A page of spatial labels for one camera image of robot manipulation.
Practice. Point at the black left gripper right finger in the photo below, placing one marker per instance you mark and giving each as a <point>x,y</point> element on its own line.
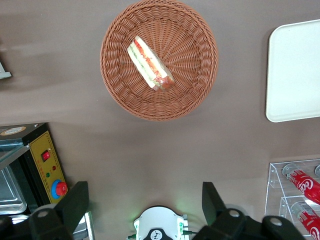
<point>212,202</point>

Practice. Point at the black food warmer yellow panel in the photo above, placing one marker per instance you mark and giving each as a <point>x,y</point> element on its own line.
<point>45,170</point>

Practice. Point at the clear acrylic bottle rack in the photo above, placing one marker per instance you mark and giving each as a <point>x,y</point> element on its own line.
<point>273,187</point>

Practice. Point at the round brown wicker basket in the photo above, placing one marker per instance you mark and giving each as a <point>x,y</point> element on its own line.
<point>187,37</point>

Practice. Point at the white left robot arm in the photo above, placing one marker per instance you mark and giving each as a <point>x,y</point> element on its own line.
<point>157,220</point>

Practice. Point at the cream plastic tray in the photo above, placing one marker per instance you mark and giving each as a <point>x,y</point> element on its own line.
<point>295,70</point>

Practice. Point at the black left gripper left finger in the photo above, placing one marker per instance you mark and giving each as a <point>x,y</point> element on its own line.
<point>72,202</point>

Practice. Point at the plastic-wrapped triangle sandwich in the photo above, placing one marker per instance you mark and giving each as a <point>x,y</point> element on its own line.
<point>147,65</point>

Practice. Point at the steel warmer pan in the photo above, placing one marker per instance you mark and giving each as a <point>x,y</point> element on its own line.
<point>10,190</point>

